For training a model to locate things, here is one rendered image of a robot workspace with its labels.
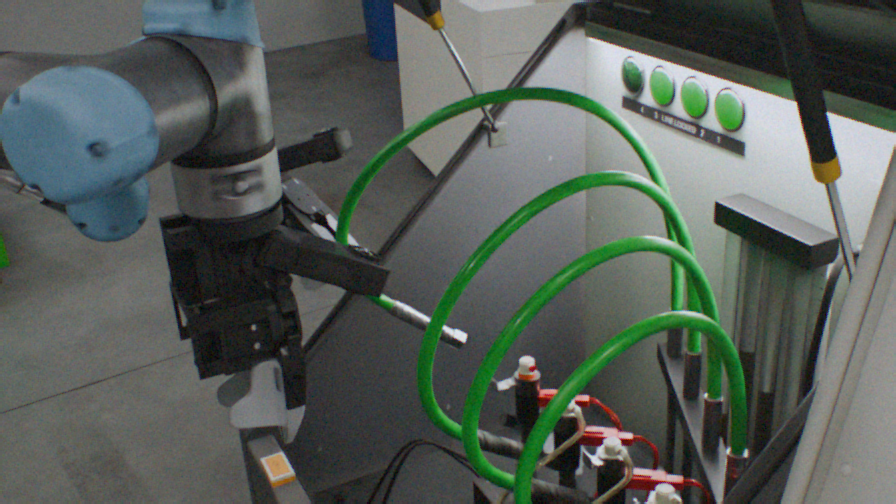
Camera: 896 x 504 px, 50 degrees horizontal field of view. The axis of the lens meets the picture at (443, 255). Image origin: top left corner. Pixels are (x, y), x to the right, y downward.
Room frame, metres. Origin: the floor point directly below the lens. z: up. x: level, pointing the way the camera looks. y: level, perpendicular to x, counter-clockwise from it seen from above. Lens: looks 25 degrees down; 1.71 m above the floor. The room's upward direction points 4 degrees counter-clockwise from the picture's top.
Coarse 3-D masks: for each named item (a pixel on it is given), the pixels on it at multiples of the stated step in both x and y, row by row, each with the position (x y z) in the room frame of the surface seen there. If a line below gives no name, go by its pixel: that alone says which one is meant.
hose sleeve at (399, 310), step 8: (400, 304) 0.97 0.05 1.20; (392, 312) 0.96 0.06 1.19; (400, 312) 0.96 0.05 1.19; (408, 312) 0.96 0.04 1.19; (416, 312) 0.97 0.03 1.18; (408, 320) 0.96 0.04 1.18; (416, 320) 0.96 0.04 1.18; (424, 320) 0.96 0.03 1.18; (424, 328) 0.96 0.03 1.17; (448, 328) 0.97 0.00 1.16; (440, 336) 0.96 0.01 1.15; (448, 336) 0.96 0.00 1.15
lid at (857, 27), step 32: (640, 0) 1.17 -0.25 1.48; (672, 0) 1.06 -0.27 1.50; (704, 0) 0.98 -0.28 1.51; (736, 0) 0.90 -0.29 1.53; (768, 0) 0.84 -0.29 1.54; (832, 0) 0.74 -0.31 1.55; (864, 0) 0.71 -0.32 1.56; (768, 32) 0.98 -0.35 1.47; (832, 32) 0.84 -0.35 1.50; (864, 32) 0.78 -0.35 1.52
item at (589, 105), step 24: (480, 96) 0.97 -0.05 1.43; (504, 96) 0.97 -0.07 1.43; (528, 96) 0.97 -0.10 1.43; (552, 96) 0.97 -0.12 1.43; (576, 96) 0.97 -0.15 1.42; (432, 120) 0.96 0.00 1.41; (624, 120) 0.98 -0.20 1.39; (648, 168) 0.97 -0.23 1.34; (360, 192) 0.96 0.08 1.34; (336, 240) 0.96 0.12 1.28; (672, 240) 0.97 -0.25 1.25; (672, 264) 0.98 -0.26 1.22; (672, 288) 0.98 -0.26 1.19
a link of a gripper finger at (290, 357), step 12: (288, 324) 0.64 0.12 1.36; (288, 336) 0.63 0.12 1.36; (300, 336) 0.63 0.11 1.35; (288, 348) 0.63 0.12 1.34; (300, 348) 0.63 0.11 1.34; (288, 360) 0.63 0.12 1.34; (300, 360) 0.63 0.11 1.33; (288, 372) 0.62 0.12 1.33; (300, 372) 0.63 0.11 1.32; (288, 384) 0.63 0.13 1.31; (300, 384) 0.63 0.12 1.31; (288, 396) 0.64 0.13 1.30; (300, 396) 0.64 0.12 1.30; (288, 408) 0.64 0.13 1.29
